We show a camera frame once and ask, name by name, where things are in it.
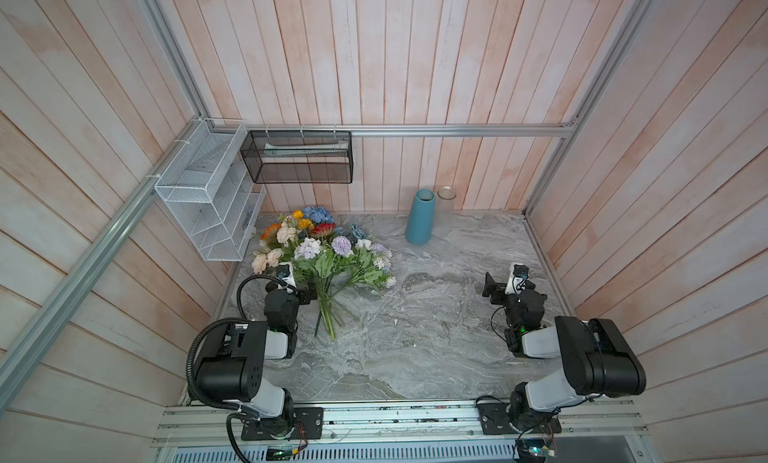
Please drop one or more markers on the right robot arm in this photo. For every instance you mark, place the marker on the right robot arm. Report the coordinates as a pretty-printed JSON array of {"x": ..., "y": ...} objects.
[{"x": 595, "y": 358}]

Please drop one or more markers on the blue hydrangea flower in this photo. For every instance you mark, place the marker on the blue hydrangea flower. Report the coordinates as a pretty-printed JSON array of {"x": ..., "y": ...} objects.
[{"x": 318, "y": 215}]

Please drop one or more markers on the cream peach carnation bunch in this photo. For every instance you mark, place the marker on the cream peach carnation bunch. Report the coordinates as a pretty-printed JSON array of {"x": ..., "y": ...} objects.
[{"x": 271, "y": 253}]

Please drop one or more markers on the white wire mesh shelf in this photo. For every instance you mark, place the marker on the white wire mesh shelf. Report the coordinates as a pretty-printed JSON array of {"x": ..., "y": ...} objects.
[{"x": 207, "y": 188}]

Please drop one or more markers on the black mesh basket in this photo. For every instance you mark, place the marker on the black mesh basket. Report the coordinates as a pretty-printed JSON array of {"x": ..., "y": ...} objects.
[{"x": 298, "y": 156}]

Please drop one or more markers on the teal ceramic vase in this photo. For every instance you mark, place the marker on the teal ceramic vase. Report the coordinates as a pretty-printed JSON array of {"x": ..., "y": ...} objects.
[{"x": 421, "y": 217}]

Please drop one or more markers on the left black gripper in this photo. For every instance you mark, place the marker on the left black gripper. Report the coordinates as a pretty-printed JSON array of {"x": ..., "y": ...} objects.
[{"x": 299, "y": 289}]

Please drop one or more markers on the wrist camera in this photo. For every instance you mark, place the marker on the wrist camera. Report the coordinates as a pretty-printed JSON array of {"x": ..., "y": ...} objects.
[
  {"x": 285, "y": 275},
  {"x": 518, "y": 279}
]

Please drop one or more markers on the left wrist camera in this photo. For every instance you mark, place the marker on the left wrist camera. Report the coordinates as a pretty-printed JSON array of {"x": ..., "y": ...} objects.
[{"x": 285, "y": 275}]

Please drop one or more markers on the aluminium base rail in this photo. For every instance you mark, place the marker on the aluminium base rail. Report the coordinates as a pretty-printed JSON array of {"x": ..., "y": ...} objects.
[{"x": 457, "y": 431}]

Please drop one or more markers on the dusty blue rose bunch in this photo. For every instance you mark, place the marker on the dusty blue rose bunch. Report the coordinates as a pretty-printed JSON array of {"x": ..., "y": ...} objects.
[{"x": 356, "y": 233}]

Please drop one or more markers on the clear glass vase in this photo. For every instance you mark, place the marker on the clear glass vase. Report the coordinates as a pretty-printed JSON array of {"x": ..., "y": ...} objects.
[{"x": 444, "y": 209}]

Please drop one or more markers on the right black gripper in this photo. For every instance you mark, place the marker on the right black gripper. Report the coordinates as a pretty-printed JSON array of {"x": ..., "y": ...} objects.
[{"x": 498, "y": 289}]

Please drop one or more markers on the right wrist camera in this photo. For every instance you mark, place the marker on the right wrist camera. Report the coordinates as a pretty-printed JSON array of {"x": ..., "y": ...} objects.
[{"x": 518, "y": 279}]

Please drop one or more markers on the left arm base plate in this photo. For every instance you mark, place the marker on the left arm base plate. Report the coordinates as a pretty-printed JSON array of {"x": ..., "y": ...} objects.
[{"x": 301, "y": 422}]

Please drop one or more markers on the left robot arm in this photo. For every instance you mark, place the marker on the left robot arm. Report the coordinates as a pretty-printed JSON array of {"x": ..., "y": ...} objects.
[{"x": 225, "y": 364}]

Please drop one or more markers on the lilac white flower bunch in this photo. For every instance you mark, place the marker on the lilac white flower bunch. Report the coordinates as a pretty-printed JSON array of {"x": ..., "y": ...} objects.
[{"x": 331, "y": 266}]

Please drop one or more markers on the orange flower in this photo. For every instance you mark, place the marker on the orange flower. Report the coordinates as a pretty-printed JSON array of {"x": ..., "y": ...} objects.
[{"x": 271, "y": 232}]

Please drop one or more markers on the yellow flower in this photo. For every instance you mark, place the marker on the yellow flower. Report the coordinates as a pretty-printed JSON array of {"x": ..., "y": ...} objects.
[{"x": 302, "y": 222}]

